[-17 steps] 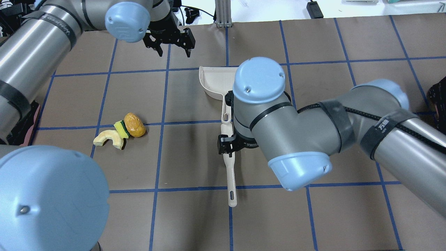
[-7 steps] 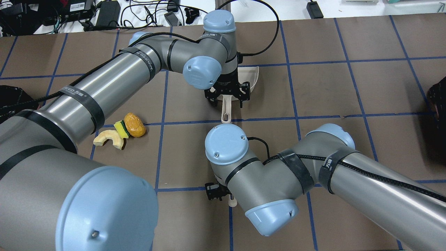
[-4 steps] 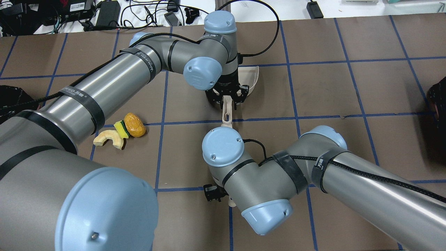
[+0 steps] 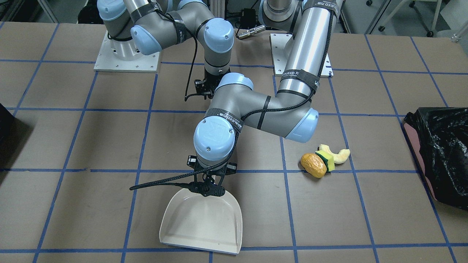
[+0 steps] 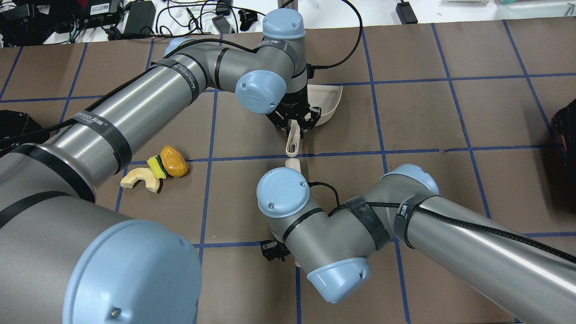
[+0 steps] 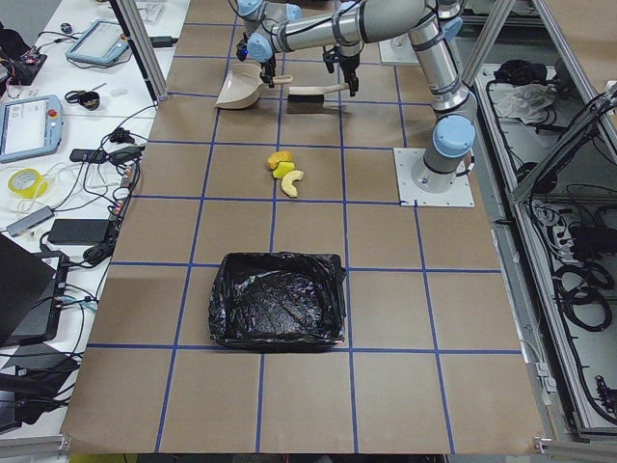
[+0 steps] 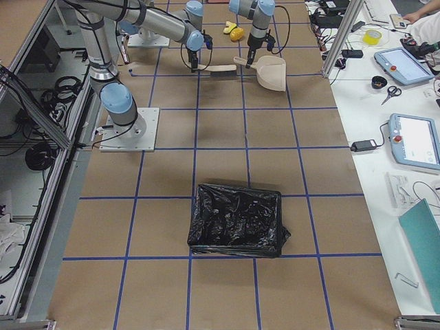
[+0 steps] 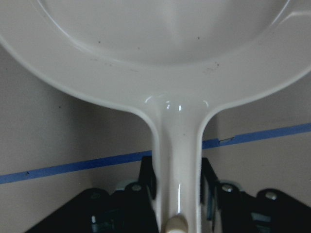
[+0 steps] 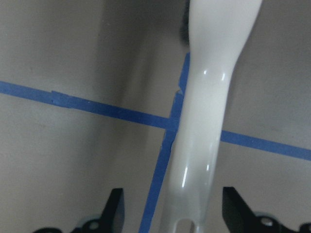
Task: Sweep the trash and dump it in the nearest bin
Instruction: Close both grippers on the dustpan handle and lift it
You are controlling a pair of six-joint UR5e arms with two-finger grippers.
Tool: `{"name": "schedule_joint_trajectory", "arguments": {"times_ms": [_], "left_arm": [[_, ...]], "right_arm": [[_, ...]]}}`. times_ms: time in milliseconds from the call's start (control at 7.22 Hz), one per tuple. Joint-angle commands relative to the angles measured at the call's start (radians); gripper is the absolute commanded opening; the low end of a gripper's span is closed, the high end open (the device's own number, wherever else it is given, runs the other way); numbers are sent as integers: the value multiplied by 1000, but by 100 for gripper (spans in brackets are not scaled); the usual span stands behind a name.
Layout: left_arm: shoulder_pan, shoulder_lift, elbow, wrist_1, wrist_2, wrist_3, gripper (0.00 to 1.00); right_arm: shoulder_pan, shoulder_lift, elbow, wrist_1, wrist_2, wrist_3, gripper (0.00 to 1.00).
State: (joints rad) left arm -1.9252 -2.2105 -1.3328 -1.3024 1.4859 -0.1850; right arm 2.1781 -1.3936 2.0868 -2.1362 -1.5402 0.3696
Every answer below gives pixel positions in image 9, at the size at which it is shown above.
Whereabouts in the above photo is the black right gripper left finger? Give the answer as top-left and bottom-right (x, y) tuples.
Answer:
(34, 188), (126, 233)

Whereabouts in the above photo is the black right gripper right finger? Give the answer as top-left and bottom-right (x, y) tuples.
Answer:
(222, 186), (311, 233)

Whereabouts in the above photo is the beige hand brush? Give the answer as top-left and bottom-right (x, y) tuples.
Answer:
(159, 0), (262, 233)

